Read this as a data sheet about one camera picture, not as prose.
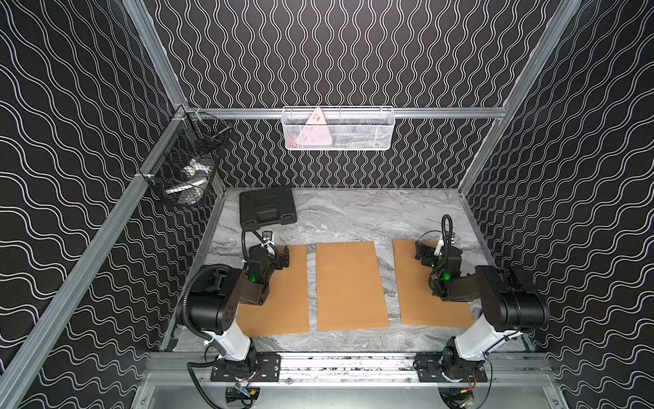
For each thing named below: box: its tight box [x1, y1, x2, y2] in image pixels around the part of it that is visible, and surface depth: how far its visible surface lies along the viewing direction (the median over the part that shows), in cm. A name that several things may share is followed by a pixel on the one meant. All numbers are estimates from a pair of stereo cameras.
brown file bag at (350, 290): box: [315, 241, 391, 332], surface depth 92 cm
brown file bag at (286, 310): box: [236, 245, 310, 338], surface depth 90 cm
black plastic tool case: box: [239, 186, 298, 231], surface depth 107 cm
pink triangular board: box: [295, 107, 333, 146], surface depth 91 cm
